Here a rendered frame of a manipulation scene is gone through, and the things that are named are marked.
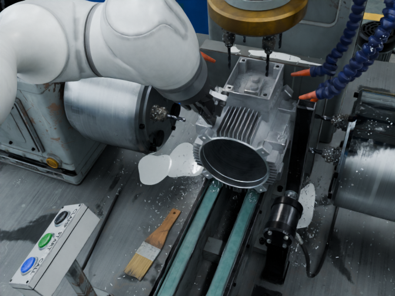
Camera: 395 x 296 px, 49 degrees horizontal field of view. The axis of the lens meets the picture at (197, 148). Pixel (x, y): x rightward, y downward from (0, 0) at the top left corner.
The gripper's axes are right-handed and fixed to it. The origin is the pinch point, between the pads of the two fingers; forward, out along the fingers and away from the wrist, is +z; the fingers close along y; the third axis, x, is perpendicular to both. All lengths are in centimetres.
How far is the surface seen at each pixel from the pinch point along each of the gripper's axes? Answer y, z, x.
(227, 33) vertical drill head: -2.5, -11.8, -12.4
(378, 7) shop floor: -31, 221, -160
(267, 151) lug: -13.3, 1.4, 4.4
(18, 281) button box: 18.2, -16.9, 39.4
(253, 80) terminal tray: -6.0, 3.9, -10.3
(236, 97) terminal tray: -4.3, 1.0, -4.8
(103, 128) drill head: 23.8, 2.7, 8.0
